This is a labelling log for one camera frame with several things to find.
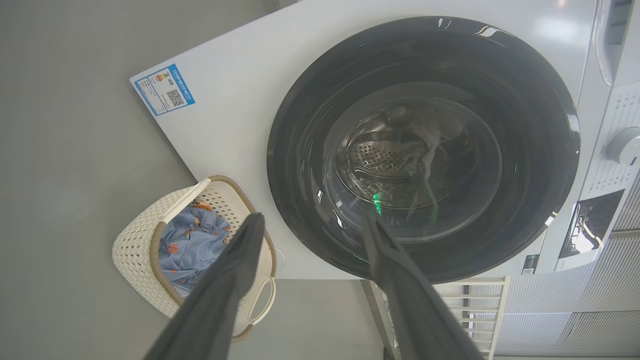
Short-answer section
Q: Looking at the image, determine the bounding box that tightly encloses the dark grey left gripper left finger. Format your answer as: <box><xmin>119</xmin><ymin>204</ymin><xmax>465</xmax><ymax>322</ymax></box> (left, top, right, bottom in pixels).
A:
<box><xmin>144</xmin><ymin>212</ymin><xmax>266</xmax><ymax>360</ymax></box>

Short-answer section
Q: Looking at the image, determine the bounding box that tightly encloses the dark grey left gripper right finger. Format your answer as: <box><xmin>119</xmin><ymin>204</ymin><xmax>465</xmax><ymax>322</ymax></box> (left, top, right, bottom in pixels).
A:
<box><xmin>362</xmin><ymin>215</ymin><xmax>485</xmax><ymax>360</ymax></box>

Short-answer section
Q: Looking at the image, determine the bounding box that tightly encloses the blue bear print garment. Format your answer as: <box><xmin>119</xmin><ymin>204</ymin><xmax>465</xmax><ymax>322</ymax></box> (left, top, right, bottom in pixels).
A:
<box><xmin>159</xmin><ymin>200</ymin><xmax>232</xmax><ymax>296</ymax></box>

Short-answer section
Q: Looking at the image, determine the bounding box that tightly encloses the glass washing machine door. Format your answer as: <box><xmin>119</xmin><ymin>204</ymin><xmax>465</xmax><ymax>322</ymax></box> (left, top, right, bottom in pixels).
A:
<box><xmin>266</xmin><ymin>16</ymin><xmax>581</xmax><ymax>284</ymax></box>

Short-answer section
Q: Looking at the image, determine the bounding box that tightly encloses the glossy black display panel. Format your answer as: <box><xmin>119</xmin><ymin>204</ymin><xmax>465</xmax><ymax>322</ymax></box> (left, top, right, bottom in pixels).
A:
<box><xmin>557</xmin><ymin>189</ymin><xmax>626</xmax><ymax>260</ymax></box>

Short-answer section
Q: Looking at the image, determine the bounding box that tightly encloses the white front-load washing machine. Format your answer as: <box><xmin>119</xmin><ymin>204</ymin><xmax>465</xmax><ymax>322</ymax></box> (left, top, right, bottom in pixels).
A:
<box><xmin>130</xmin><ymin>0</ymin><xmax>640</xmax><ymax>281</ymax></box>

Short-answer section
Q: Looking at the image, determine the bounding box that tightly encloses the white washing machine dial knob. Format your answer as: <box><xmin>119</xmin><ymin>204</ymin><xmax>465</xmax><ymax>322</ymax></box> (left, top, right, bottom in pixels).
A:
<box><xmin>606</xmin><ymin>126</ymin><xmax>640</xmax><ymax>167</ymax></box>

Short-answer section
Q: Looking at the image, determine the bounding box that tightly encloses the white slatted rack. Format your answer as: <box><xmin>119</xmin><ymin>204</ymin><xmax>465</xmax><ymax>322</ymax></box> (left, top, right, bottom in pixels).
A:
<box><xmin>370</xmin><ymin>276</ymin><xmax>511</xmax><ymax>360</ymax></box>

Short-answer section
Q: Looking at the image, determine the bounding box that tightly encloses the cream perforated laundry basket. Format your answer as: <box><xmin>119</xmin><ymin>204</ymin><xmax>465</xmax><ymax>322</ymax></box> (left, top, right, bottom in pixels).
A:
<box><xmin>112</xmin><ymin>175</ymin><xmax>277</xmax><ymax>343</ymax></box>

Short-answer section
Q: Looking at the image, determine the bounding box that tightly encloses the blue white energy label sticker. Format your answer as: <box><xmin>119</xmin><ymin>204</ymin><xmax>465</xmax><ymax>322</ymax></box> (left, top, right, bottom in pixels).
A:
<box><xmin>133</xmin><ymin>63</ymin><xmax>196</xmax><ymax>117</ymax></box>

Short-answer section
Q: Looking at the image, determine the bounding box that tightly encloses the white detergent drawer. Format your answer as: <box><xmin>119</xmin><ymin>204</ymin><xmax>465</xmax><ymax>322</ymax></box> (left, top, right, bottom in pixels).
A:
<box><xmin>595</xmin><ymin>0</ymin><xmax>640</xmax><ymax>88</ymax></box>

